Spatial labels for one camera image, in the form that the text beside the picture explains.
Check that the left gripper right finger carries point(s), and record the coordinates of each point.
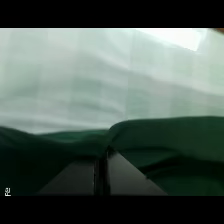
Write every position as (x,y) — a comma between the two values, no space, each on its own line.
(130,178)

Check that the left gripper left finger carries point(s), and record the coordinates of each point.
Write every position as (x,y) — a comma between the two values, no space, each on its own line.
(75,180)

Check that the dark green garment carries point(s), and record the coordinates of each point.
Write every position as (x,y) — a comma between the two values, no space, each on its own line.
(173,146)

